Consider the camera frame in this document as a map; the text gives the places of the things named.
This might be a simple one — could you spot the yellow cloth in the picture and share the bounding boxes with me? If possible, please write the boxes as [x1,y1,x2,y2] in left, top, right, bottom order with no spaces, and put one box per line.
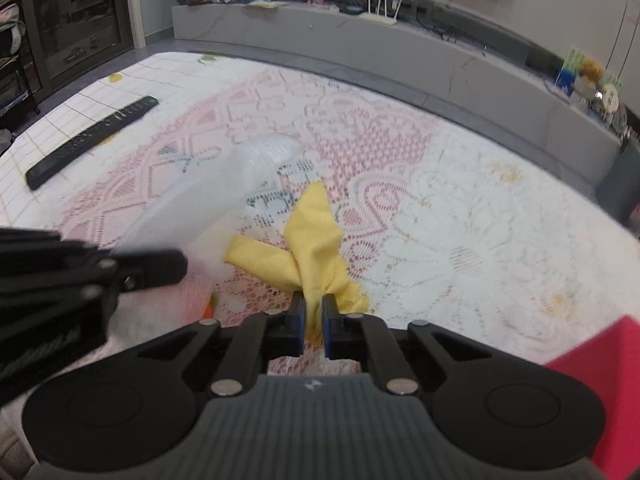
[223,181,371,343]

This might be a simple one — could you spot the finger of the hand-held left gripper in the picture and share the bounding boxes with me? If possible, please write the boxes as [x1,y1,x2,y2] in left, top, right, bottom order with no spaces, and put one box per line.
[106,248,189,292]

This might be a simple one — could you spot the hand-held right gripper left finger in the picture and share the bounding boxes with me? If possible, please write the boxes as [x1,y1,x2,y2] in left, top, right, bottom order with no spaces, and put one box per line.
[116,290,307,396]

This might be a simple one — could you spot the grey trash can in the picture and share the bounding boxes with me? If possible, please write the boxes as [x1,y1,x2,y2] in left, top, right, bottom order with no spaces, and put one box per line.
[595,140,640,232]

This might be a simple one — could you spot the glass sliding door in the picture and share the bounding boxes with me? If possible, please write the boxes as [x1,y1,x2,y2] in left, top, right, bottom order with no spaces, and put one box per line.
[20,0,137,92]

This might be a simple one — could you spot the black metal rack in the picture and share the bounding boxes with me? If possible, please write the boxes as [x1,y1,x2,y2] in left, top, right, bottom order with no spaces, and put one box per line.
[0,4,42,122]

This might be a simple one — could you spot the black remote control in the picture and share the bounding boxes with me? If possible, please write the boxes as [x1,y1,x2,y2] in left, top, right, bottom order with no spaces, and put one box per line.
[26,96,160,191]

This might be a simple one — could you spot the black cables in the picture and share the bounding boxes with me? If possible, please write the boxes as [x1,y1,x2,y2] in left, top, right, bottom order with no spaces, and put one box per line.
[415,7,467,44]

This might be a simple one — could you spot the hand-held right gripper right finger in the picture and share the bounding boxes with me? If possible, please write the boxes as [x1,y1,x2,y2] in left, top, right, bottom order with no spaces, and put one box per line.
[322,294,507,395]

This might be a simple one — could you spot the grey marble television cabinet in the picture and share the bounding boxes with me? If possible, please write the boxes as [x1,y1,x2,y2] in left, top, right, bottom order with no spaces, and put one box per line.
[172,0,622,187]

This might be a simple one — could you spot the lemon print grid tablecloth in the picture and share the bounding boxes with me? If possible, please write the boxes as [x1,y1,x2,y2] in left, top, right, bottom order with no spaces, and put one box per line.
[0,51,226,228]

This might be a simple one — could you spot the red storage box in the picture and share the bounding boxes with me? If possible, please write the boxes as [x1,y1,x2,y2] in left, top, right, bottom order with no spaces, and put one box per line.
[544,315,640,480]

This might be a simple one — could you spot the white router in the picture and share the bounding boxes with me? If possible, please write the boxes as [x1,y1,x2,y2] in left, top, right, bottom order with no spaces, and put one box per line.
[360,0,404,26]

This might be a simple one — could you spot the white lace cloth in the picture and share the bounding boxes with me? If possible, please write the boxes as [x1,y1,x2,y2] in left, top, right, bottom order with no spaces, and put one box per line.
[60,67,640,377]

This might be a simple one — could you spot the clear bubble wrap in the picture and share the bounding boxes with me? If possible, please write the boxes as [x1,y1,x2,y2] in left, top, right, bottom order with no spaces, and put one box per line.
[112,132,303,281]

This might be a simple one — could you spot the brown teddy bear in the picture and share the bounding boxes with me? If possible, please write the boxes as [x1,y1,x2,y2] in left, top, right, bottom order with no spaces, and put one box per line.
[577,59,606,84]

